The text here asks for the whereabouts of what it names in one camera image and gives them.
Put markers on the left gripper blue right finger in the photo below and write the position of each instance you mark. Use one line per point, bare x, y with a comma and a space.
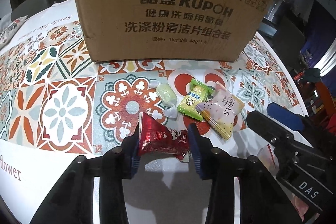
262, 199

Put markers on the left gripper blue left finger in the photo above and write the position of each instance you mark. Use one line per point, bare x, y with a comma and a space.
71, 198

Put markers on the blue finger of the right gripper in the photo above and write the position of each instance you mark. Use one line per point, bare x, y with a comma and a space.
285, 117
271, 131

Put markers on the dark red snack packet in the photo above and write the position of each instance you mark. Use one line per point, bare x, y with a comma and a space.
155, 137

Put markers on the right hand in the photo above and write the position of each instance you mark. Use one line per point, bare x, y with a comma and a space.
300, 206

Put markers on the red stool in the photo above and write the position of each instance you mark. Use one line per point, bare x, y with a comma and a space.
319, 101

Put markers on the pastel white snack packet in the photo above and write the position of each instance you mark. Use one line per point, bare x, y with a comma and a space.
221, 110

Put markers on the green candy packet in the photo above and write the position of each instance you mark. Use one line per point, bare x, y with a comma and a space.
198, 93

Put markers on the patterned tablecloth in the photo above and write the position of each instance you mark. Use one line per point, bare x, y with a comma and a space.
56, 103

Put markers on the pale green wrapped candy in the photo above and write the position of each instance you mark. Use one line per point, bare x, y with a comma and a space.
167, 97

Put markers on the printed tissue pack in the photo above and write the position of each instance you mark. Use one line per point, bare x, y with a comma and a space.
12, 29

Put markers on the brown cardboard box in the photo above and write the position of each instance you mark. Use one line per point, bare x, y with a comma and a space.
169, 29

